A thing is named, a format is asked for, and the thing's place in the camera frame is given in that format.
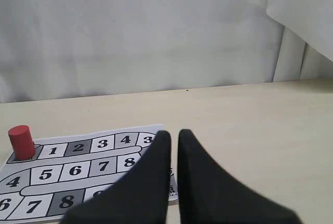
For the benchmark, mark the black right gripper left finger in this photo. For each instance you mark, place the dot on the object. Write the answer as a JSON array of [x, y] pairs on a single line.
[[140, 196]]

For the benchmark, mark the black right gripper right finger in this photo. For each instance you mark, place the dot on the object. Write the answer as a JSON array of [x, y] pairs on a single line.
[[209, 194]]

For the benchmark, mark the red cylinder game piece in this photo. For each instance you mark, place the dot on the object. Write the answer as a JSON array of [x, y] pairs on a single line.
[[22, 142]]

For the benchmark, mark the paper number game board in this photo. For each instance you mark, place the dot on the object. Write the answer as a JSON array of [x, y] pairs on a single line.
[[66, 171]]

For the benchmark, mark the white backdrop curtain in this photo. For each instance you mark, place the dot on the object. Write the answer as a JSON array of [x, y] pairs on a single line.
[[54, 49]]

